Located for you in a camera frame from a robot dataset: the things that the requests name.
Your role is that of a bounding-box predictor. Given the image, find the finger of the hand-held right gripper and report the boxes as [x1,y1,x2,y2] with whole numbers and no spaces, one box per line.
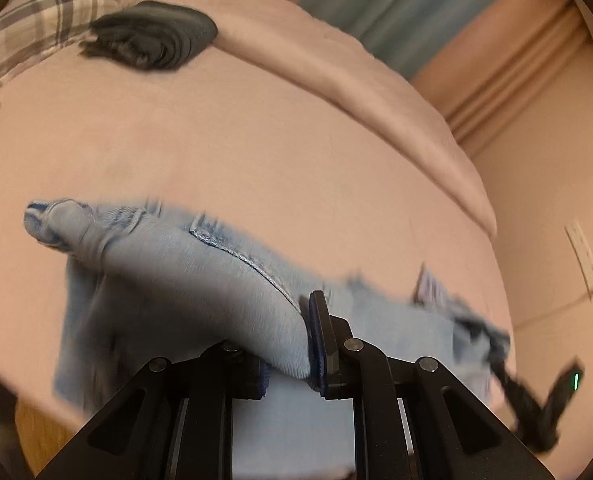
[454,315,527,411]

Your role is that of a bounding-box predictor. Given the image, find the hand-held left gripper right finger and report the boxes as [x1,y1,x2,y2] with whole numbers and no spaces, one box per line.
[307,290,557,480]

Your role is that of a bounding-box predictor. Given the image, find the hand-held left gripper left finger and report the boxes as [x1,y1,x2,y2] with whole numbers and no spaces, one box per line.
[36,342,270,480]

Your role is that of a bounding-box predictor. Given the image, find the light blue denim pants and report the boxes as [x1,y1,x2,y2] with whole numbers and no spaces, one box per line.
[24,197,512,480]

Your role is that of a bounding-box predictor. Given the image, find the dark folded pants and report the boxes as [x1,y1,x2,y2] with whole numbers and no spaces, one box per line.
[79,1,218,72]

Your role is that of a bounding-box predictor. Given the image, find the pink duvet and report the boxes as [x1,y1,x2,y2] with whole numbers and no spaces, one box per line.
[91,0,497,236]

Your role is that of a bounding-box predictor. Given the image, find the blue curtain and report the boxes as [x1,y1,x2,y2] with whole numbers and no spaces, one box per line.
[296,0,542,81]

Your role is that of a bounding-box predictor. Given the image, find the plaid pillow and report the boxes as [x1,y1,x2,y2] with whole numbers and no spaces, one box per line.
[0,0,120,96]

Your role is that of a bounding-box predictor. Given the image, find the white wall socket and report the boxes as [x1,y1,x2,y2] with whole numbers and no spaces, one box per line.
[565,220,593,301]

